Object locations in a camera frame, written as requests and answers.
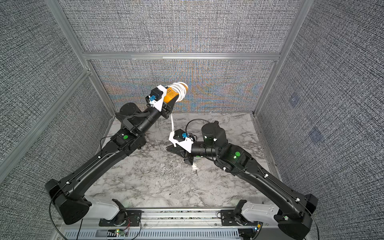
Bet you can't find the white power cord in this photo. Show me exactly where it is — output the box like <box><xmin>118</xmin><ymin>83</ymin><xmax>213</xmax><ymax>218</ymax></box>
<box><xmin>169</xmin><ymin>81</ymin><xmax>199</xmax><ymax>176</ymax></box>

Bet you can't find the aluminium front rail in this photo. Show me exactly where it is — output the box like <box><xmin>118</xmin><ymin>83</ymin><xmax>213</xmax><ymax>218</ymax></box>
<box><xmin>55</xmin><ymin>207</ymin><xmax>307</xmax><ymax>230</ymax></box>

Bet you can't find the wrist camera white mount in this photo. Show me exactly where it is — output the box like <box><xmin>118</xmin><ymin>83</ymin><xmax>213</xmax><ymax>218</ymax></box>
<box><xmin>146</xmin><ymin>85</ymin><xmax>167</xmax><ymax>112</ymax></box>
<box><xmin>169</xmin><ymin>129</ymin><xmax>194</xmax><ymax>153</ymax></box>

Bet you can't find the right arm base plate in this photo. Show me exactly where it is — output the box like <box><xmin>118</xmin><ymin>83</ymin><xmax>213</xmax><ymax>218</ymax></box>
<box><xmin>217</xmin><ymin>200</ymin><xmax>264</xmax><ymax>227</ymax></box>

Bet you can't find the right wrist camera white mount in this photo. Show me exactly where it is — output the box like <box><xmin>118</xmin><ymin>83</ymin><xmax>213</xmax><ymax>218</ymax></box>
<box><xmin>169</xmin><ymin>129</ymin><xmax>194</xmax><ymax>153</ymax></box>

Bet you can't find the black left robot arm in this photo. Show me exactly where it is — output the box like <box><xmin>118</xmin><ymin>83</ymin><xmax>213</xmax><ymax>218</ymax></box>
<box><xmin>46</xmin><ymin>100</ymin><xmax>176</xmax><ymax>225</ymax></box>

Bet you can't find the orange power strip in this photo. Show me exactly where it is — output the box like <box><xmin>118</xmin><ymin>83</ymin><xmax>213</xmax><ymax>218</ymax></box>
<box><xmin>164</xmin><ymin>82</ymin><xmax>189</xmax><ymax>104</ymax></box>

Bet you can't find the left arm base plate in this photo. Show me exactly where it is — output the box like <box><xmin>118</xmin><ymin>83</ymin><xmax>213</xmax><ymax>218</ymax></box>
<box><xmin>99</xmin><ymin>199</ymin><xmax>143</xmax><ymax>227</ymax></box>

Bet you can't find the white slotted cable duct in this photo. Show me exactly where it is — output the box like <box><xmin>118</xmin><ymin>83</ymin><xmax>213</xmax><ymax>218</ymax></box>
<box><xmin>64</xmin><ymin>229</ymin><xmax>241</xmax><ymax>240</ymax></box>

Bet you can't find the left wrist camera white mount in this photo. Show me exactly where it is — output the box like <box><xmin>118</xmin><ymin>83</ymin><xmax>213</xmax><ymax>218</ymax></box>
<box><xmin>146</xmin><ymin>85</ymin><xmax>167</xmax><ymax>112</ymax></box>

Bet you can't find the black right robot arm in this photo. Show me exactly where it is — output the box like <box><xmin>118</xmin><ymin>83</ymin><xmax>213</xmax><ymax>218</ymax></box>
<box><xmin>167</xmin><ymin>121</ymin><xmax>318</xmax><ymax>240</ymax></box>

